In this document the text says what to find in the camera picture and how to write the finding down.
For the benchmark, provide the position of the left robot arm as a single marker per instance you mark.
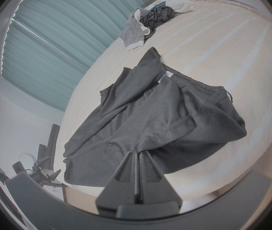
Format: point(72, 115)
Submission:
point(4, 195)

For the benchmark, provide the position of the pile of clothes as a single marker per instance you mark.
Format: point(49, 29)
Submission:
point(132, 33)

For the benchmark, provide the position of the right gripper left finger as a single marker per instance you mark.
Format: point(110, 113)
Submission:
point(122, 183)

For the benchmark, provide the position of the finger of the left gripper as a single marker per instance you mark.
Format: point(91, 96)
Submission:
point(55, 174)

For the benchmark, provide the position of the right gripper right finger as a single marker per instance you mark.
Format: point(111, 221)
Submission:
point(152, 183)

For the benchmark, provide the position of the bed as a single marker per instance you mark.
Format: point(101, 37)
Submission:
point(222, 68)

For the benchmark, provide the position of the white printed pillow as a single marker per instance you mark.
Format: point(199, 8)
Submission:
point(160, 2)

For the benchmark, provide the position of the blue-green curtain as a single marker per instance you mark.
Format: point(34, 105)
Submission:
point(78, 15)
point(42, 68)

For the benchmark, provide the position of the black T-shirt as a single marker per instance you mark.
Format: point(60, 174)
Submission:
point(155, 118)

